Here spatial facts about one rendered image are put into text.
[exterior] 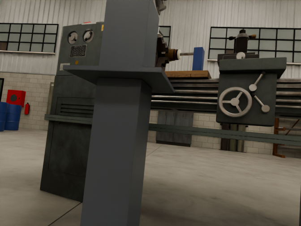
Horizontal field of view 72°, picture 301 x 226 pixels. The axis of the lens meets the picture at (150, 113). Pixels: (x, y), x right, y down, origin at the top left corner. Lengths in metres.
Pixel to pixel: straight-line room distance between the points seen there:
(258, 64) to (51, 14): 10.50
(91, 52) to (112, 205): 1.07
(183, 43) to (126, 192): 8.17
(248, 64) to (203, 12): 8.32
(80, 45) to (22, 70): 9.47
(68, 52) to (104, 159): 1.05
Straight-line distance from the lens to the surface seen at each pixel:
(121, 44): 0.93
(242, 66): 1.15
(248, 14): 9.61
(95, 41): 1.60
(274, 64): 1.16
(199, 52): 1.48
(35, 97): 10.30
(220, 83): 1.17
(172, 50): 1.53
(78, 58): 1.64
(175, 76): 1.31
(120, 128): 0.85
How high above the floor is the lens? 0.53
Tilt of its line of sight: 4 degrees up
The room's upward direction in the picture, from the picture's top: 6 degrees clockwise
